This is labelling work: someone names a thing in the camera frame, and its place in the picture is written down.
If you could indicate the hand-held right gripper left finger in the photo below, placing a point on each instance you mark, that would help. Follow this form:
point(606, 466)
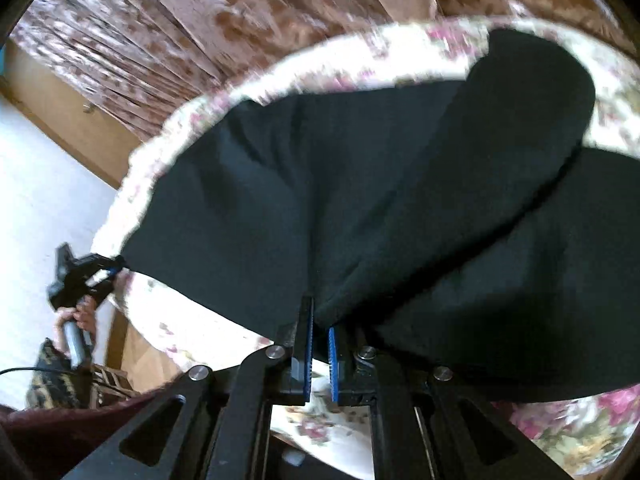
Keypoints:
point(307, 360)

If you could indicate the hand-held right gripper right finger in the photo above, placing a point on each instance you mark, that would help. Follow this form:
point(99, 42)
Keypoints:
point(333, 365)

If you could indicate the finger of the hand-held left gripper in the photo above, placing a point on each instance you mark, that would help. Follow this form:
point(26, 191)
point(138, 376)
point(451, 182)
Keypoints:
point(110, 266)

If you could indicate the black pants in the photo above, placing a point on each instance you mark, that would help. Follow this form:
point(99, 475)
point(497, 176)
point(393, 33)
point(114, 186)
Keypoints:
point(400, 185)

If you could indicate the person's left hand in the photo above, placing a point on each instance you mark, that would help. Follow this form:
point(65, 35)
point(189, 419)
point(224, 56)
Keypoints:
point(86, 312)

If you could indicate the dark gold patterned cloth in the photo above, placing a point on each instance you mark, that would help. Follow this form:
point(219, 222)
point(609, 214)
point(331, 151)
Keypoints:
point(50, 380)

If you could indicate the dark red clothing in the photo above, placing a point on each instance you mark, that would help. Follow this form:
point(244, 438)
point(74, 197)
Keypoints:
point(65, 430)

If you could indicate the wooden baseboard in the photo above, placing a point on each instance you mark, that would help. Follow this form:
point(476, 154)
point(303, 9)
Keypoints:
point(65, 120)

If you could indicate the brown patterned curtain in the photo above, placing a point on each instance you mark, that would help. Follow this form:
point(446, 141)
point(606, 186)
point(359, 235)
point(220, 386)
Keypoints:
point(175, 25)

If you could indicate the floral bed sheet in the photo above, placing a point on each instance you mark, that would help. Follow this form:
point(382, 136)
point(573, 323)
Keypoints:
point(350, 55)

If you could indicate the wooden bed frame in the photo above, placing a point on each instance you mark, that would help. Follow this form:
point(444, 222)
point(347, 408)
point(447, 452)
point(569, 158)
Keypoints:
point(140, 355)

